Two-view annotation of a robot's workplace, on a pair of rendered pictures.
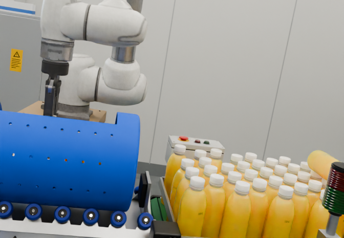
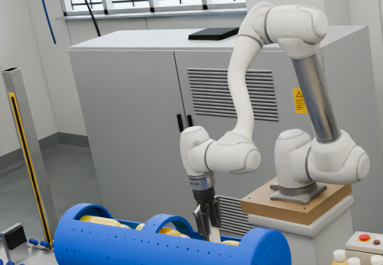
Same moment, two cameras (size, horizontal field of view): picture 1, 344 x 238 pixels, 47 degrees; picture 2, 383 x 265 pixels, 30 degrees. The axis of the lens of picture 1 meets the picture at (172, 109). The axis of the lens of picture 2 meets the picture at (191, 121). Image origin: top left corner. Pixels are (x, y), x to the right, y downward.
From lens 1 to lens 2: 1.60 m
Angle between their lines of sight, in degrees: 47
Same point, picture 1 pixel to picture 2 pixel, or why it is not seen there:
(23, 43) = not seen: hidden behind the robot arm
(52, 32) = (188, 170)
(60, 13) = (188, 156)
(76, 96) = (290, 179)
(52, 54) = (193, 186)
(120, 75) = (322, 157)
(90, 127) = (217, 248)
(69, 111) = (288, 195)
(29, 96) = not seen: hidden behind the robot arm
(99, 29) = (215, 167)
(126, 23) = (231, 160)
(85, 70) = (293, 152)
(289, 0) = not seen: outside the picture
